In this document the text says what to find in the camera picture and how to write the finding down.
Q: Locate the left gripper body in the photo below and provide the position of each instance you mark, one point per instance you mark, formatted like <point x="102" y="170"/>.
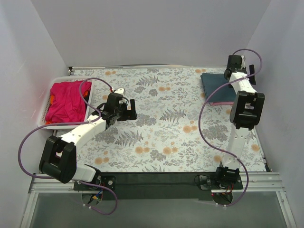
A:
<point x="126" y="113"/>

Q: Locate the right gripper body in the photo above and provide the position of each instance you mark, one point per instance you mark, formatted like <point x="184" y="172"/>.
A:
<point x="251" y="72"/>

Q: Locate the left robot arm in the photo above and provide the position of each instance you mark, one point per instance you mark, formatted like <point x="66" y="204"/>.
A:
<point x="59" y="157"/>

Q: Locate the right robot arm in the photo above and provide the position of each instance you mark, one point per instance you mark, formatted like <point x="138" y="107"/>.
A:
<point x="245" y="115"/>

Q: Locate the folded pink t-shirt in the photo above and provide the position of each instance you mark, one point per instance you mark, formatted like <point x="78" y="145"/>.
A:
<point x="221" y="103"/>

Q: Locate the magenta t-shirt in basket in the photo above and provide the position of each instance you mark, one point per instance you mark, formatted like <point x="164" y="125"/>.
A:
<point x="68" y="106"/>

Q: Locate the floral table mat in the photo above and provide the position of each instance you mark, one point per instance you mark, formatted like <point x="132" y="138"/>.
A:
<point x="174" y="130"/>

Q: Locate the orange garment in basket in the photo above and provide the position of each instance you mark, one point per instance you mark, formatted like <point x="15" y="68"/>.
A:
<point x="50" y="104"/>

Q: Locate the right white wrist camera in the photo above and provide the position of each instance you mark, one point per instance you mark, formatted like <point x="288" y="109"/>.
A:
<point x="242" y="64"/>

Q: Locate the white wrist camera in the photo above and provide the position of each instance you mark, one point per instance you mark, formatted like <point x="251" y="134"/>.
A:
<point x="118" y="91"/>
<point x="242" y="64"/>

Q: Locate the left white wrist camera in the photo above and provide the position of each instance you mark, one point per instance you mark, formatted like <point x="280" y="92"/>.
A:
<point x="118" y="91"/>

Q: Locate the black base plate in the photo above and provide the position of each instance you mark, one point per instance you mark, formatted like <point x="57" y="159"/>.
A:
<point x="164" y="185"/>

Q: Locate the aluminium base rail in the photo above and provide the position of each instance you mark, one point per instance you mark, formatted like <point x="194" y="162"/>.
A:
<point x="262" y="203"/>

